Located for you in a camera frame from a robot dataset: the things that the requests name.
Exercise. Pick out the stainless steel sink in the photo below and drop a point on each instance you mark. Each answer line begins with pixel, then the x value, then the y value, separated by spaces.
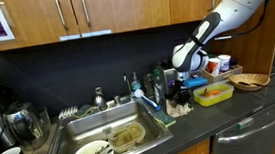
pixel 94 124

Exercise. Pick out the tan round vegetable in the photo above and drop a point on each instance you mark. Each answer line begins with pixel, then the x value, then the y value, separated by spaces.
pixel 205 93

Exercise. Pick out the green cloth sponge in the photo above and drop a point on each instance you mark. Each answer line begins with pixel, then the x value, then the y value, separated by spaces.
pixel 85 110

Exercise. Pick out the thin chrome tap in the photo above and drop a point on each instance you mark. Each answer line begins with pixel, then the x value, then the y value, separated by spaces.
pixel 126 83

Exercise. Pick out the chrome faucet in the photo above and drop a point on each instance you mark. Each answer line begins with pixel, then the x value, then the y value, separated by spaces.
pixel 99 100

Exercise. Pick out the stainless steel dishwasher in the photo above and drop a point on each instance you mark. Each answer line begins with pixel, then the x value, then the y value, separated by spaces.
pixel 249 134

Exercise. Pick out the wooden crate box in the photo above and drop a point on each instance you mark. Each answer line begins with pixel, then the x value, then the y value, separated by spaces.
pixel 224 75

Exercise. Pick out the white blue dish brush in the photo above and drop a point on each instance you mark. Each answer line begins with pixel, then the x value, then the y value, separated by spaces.
pixel 139 93

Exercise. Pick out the woven wicker basket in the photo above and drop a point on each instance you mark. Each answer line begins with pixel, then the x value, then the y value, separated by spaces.
pixel 249 79

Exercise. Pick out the white cup red print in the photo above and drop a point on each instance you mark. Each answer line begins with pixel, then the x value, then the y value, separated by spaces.
pixel 214 66

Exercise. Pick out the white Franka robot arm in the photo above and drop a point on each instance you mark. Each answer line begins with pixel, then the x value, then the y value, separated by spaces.
pixel 232 8

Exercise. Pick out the clear bottle green cap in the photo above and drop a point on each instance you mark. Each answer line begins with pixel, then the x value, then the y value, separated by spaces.
pixel 159 88

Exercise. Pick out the wooden cabinet side panel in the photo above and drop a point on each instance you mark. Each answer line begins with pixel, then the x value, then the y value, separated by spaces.
pixel 262 54

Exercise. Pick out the blue soap pump bottle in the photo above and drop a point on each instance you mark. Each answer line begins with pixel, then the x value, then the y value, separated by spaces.
pixel 135 84

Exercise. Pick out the white cup blue print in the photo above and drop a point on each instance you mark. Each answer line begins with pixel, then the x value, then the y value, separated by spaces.
pixel 225 62

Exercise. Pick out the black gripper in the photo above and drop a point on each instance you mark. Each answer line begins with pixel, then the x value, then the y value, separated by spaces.
pixel 179 86

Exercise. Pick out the yellow-green plastic food container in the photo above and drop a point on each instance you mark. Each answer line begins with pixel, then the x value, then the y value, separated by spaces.
pixel 224 97

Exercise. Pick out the brown paper towel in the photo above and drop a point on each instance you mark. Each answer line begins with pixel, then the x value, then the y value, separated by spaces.
pixel 177 112

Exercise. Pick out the clear glass cup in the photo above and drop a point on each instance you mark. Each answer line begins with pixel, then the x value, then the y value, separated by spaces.
pixel 44 118

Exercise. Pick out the green yellow sponge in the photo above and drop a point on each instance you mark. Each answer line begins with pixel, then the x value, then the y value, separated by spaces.
pixel 164 118

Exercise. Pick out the silver toaster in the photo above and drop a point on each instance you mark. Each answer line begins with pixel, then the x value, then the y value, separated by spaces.
pixel 169 81

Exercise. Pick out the white cabinet label strip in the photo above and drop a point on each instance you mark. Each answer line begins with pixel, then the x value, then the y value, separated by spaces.
pixel 69 37
pixel 96 33

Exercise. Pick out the black jar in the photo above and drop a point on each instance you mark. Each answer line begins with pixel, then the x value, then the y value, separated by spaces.
pixel 233 63

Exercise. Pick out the orange carrot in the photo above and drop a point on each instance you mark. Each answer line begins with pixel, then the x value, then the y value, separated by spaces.
pixel 215 92

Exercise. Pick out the clear dirty plastic container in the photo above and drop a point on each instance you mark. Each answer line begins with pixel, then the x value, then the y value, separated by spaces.
pixel 127 136

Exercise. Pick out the white pronged rack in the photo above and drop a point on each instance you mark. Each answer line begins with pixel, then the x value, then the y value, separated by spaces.
pixel 67 112

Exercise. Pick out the clear empty bottle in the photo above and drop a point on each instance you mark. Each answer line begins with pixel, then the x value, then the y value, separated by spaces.
pixel 148 84

